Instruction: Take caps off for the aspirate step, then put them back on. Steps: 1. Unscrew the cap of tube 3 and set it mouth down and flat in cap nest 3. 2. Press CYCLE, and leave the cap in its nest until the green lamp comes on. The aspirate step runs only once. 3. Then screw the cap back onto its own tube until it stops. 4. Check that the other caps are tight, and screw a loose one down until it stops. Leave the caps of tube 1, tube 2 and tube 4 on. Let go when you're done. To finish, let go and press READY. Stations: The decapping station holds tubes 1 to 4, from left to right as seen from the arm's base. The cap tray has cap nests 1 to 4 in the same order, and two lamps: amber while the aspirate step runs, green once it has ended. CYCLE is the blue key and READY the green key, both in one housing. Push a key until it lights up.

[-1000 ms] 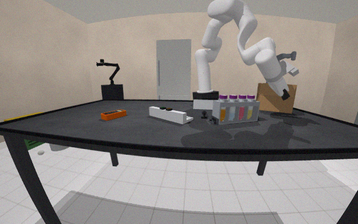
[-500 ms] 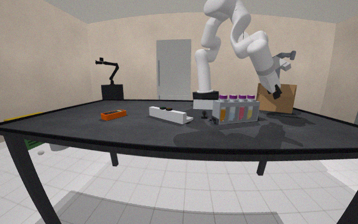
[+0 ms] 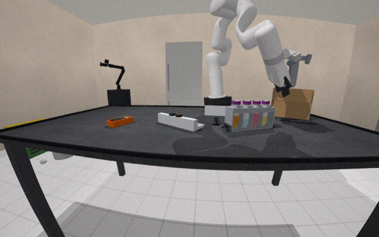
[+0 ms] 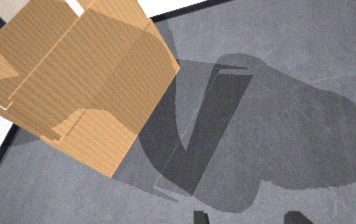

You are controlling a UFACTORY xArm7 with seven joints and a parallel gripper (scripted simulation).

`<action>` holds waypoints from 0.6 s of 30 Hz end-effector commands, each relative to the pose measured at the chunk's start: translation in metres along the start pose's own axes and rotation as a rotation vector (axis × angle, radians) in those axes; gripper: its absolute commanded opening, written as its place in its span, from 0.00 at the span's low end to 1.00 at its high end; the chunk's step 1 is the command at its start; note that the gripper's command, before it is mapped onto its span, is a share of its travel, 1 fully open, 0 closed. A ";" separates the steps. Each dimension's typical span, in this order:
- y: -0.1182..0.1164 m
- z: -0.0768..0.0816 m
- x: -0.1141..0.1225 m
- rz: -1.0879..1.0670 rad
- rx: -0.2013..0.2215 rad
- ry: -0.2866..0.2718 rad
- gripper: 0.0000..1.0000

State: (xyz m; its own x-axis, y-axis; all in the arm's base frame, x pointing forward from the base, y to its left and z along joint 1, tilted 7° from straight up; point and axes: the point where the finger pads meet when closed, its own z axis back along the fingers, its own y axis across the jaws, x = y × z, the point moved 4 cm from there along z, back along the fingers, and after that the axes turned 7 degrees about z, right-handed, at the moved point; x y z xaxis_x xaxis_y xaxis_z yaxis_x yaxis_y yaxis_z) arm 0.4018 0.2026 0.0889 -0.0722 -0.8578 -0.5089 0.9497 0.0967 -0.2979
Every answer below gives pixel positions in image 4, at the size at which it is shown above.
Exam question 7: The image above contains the black table edge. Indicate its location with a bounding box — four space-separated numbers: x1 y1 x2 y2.
0 0 232 162

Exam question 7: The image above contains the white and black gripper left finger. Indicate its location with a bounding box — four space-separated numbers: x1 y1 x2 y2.
194 211 210 224

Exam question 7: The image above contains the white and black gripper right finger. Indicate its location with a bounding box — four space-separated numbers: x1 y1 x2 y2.
284 211 314 224

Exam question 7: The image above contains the brown cardboard box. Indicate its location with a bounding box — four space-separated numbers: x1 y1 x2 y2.
0 0 180 178

